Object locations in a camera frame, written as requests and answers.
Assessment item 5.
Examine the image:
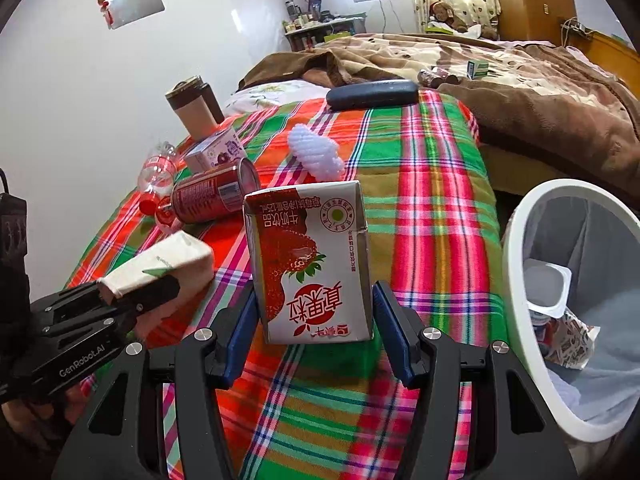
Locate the red green plaid cloth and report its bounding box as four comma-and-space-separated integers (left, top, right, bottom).
65, 89, 503, 480

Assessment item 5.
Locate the white power strip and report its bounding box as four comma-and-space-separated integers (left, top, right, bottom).
560, 17, 593, 36

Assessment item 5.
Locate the brown teddy bear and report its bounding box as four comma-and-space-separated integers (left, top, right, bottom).
429, 1, 473, 32

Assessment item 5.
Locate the purple milk carton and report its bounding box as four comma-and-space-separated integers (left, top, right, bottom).
183, 128, 247, 172

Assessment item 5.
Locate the red white strawberry milk carton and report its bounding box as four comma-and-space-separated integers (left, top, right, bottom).
243, 180, 375, 345

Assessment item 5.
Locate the side table with bottles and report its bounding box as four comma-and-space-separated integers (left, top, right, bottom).
284, 17, 368, 52

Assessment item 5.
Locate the red cartoon drink can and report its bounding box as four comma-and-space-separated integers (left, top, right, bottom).
171, 157, 262, 224

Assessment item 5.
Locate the clear plastic bottle red cap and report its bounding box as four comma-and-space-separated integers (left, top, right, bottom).
137, 140, 183, 235

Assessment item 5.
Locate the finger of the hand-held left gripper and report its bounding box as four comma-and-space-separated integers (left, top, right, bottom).
30, 281, 108, 322
42, 275, 181, 342

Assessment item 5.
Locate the patterned paper cup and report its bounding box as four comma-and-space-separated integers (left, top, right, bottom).
542, 307, 601, 371

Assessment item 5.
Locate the white round bin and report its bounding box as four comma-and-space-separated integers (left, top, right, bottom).
501, 178, 640, 443

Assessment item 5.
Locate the cream milk carton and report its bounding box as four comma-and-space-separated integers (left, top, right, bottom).
97, 232, 216, 328

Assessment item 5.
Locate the white yogurt cup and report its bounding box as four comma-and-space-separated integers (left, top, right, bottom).
522, 259, 573, 346

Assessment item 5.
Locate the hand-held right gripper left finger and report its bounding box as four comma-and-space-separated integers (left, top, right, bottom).
52, 282, 258, 480

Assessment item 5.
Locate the white floral bed sheet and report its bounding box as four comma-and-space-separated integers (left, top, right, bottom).
224, 79, 331, 117

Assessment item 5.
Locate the wooden wardrobe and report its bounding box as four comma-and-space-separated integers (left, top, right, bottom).
487, 0, 591, 43

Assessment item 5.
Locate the dark blue glasses case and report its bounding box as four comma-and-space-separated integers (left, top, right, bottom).
326, 80, 418, 111

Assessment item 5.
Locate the brown thermos tumbler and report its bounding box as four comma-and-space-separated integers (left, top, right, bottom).
166, 76, 226, 142

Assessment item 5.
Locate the person's left hand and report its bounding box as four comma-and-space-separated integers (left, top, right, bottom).
0, 385, 87, 442

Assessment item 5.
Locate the brown patterned blanket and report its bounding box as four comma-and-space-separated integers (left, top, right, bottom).
239, 34, 640, 201

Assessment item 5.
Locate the wooden headboard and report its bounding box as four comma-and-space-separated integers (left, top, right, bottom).
565, 30, 640, 68

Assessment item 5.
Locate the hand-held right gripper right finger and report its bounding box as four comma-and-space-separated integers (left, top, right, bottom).
372, 280, 581, 480

